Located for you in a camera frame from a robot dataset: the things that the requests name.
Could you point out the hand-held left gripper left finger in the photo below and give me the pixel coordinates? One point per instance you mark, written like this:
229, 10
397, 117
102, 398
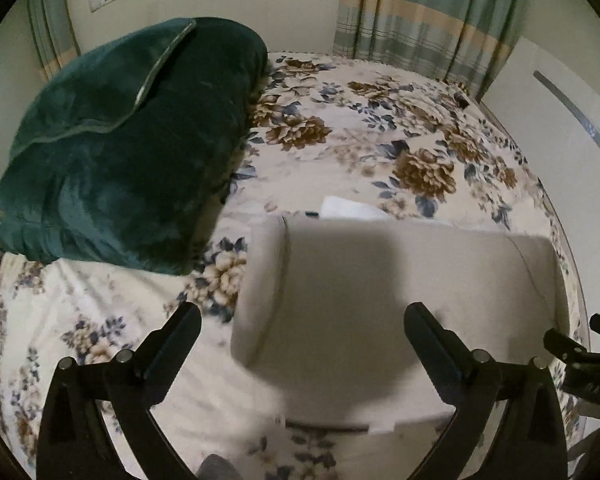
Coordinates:
176, 351

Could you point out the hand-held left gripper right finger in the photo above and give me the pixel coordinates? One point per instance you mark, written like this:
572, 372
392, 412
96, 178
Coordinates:
423, 351

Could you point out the beige pillow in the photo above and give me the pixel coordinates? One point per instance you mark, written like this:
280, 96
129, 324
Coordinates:
380, 305

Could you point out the white paper sheet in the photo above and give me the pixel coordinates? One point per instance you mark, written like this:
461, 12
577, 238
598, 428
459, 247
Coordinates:
347, 208

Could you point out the white wardrobe with grey stripe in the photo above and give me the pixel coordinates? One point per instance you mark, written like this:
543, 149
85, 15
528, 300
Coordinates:
550, 125

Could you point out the dark green velvet pillow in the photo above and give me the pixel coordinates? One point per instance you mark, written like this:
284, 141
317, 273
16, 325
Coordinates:
125, 145

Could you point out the floral bed sheet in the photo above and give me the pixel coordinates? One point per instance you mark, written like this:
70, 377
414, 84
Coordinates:
380, 140

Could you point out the small black object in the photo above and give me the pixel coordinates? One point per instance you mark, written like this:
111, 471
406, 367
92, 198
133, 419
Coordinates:
461, 98

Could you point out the green striped curtain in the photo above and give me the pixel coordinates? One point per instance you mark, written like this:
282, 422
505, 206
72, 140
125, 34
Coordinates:
52, 35
422, 15

